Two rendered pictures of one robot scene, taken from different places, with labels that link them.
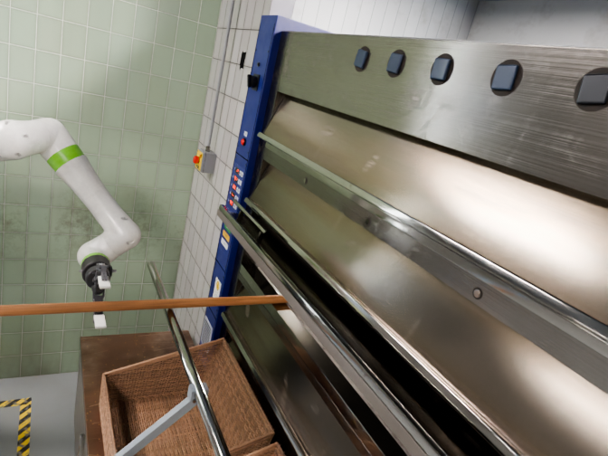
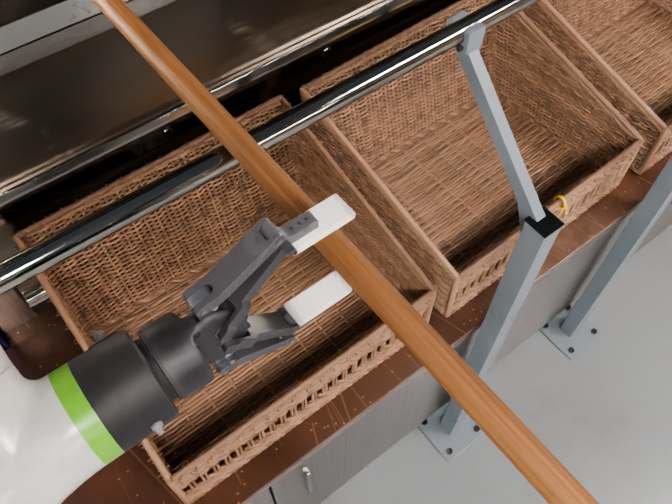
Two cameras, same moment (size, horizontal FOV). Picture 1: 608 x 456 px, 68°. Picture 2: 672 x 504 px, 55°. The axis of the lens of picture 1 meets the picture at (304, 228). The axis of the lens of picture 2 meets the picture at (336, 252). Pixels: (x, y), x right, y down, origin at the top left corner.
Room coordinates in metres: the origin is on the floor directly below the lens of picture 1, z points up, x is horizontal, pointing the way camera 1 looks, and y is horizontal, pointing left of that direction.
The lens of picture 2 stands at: (1.19, 0.87, 1.73)
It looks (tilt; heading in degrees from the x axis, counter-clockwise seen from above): 57 degrees down; 264
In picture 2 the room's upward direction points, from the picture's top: straight up
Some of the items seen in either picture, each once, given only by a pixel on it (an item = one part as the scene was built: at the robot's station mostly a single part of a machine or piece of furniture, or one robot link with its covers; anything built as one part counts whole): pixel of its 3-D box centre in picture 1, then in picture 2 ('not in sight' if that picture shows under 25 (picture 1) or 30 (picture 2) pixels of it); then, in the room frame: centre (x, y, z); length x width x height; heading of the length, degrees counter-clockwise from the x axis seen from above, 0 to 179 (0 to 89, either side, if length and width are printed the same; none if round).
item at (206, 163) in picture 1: (205, 160); not in sight; (2.22, 0.57, 1.46); 0.10 x 0.07 x 0.10; 32
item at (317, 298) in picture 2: (99, 321); (318, 297); (1.18, 0.54, 1.12); 0.07 x 0.03 x 0.01; 32
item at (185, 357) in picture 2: (98, 280); (200, 339); (1.29, 0.61, 1.19); 0.09 x 0.07 x 0.08; 32
